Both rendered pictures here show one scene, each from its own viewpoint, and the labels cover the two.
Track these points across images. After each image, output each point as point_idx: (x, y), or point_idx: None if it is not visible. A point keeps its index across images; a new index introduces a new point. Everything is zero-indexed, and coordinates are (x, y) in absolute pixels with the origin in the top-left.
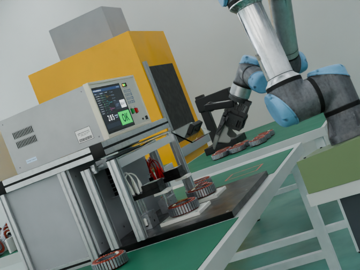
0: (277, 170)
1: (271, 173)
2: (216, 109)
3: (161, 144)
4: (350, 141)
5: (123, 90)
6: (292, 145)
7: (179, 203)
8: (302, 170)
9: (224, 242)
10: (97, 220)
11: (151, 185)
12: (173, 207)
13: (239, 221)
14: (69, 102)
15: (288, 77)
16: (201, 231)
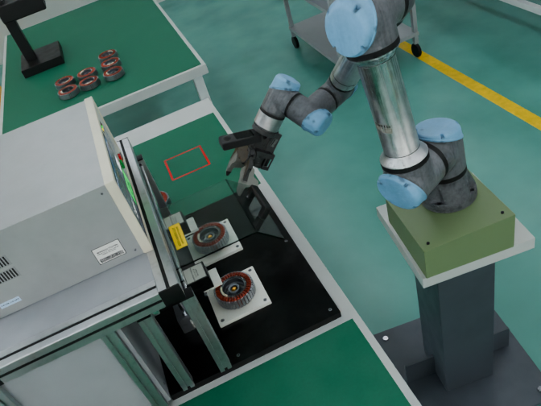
0: (258, 176)
1: (259, 184)
2: (238, 147)
3: (153, 192)
4: (488, 225)
5: (107, 139)
6: (203, 105)
7: (224, 284)
8: (428, 258)
9: (419, 403)
10: (150, 358)
11: (202, 281)
12: (233, 300)
13: (371, 333)
14: (79, 212)
15: (425, 155)
16: (319, 351)
